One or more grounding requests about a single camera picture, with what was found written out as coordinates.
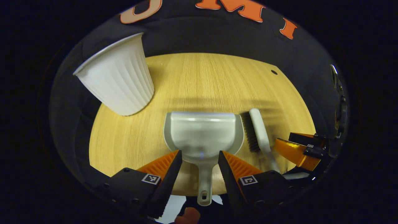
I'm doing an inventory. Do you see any small grey broom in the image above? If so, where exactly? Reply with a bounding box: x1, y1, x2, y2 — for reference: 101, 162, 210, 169
242, 108, 281, 173

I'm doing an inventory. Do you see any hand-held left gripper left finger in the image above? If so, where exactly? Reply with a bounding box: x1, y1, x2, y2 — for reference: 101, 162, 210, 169
102, 150, 183, 219

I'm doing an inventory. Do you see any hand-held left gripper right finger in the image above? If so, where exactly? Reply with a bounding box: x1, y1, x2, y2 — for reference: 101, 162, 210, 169
218, 151, 293, 215

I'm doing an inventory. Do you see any white ribbed garbage bin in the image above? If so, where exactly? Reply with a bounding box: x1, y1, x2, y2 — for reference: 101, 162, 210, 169
73, 32, 155, 116

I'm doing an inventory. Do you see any grey plastic dustpan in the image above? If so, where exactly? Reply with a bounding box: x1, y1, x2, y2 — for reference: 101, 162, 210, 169
164, 111, 245, 207

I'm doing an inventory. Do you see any silver carabiner clip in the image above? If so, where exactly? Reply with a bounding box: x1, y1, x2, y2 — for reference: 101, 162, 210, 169
330, 64, 342, 94

